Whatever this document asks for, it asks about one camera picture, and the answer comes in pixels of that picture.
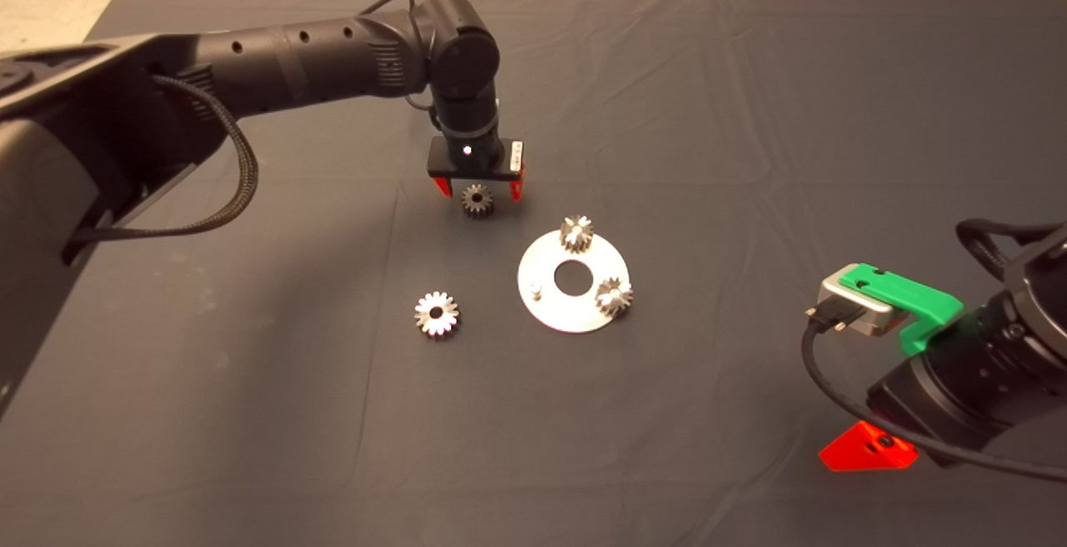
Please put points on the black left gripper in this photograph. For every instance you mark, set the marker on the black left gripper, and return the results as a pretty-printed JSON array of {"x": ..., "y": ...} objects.
[{"x": 471, "y": 155}]

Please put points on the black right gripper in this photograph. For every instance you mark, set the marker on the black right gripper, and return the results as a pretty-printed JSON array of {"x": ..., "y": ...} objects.
[{"x": 959, "y": 393}]

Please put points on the small dark steel gear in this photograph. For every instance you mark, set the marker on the small dark steel gear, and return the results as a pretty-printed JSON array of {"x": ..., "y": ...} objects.
[{"x": 477, "y": 209}]

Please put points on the large shiny steel gear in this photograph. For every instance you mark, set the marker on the large shiny steel gear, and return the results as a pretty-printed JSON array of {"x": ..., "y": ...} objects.
[{"x": 425, "y": 314}]

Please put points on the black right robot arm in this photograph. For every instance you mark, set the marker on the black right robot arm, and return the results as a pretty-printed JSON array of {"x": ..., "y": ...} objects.
[{"x": 1050, "y": 338}]

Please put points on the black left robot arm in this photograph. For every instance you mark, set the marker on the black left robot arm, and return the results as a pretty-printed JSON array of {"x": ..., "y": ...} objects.
[{"x": 292, "y": 63}]

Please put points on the round metal plate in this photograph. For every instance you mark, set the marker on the round metal plate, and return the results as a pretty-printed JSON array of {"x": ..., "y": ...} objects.
[{"x": 567, "y": 315}]

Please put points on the dark grey table cloth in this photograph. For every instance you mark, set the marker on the dark grey table cloth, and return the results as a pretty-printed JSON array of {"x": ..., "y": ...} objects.
[{"x": 750, "y": 113}]

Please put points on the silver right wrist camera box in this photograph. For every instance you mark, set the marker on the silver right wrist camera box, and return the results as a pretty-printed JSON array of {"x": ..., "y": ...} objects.
[{"x": 859, "y": 313}]

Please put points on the green right camera mount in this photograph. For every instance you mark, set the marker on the green right camera mount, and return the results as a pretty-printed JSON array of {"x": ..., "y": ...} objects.
[{"x": 909, "y": 293}]

